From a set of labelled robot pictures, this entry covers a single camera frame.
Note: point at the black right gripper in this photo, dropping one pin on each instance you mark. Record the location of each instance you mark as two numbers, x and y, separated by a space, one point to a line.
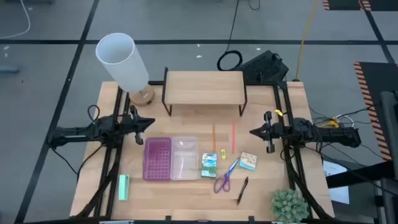
275 132

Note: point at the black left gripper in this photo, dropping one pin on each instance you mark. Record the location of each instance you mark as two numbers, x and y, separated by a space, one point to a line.
130 124

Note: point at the pink pencil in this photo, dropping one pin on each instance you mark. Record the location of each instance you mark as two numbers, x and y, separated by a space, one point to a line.
233 137

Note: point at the teal sticky note pad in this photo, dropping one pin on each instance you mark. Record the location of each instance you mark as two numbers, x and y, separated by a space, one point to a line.
248 161

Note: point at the yellow eraser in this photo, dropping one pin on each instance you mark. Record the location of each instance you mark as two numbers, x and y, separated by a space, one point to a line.
223 154

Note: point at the orange pencil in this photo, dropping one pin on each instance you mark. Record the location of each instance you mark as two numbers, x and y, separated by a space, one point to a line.
214 138

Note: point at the crayon box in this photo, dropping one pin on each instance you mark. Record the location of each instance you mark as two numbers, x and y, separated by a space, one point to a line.
209 166

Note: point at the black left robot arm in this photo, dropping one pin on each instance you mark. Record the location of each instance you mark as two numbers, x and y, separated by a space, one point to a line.
77 135

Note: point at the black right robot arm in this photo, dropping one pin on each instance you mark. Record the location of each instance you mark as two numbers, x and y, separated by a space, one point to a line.
335 137

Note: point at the yellow tag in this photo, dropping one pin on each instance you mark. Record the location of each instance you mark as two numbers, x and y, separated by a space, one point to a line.
279 113

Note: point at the clear pencil case purple lid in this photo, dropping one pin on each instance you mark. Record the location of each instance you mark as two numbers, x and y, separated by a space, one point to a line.
157 158

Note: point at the black pen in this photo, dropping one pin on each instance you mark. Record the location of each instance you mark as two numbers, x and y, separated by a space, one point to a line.
242 190

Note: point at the black perforated box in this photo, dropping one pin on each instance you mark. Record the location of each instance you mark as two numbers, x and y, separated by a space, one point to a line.
261 70

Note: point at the white lamp with wooden base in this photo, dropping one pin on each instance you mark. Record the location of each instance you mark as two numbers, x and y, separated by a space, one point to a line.
124 62

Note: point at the mint green stapler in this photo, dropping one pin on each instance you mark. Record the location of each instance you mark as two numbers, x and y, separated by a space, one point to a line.
123 187

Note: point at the wooden shelf riser black legs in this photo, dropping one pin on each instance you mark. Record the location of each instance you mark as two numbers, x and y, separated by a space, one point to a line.
203 87

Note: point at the green potted plant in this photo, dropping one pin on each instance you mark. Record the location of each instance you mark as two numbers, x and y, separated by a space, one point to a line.
289 207

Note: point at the black table edge clamp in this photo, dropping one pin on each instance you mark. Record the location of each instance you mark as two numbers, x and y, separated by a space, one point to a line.
168 218
251 218

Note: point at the white paper sheet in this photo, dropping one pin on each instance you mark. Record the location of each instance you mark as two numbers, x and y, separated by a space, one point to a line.
335 186

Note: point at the black mat with hazard stripes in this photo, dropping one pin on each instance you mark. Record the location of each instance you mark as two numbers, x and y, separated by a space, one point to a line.
382 77
345 3

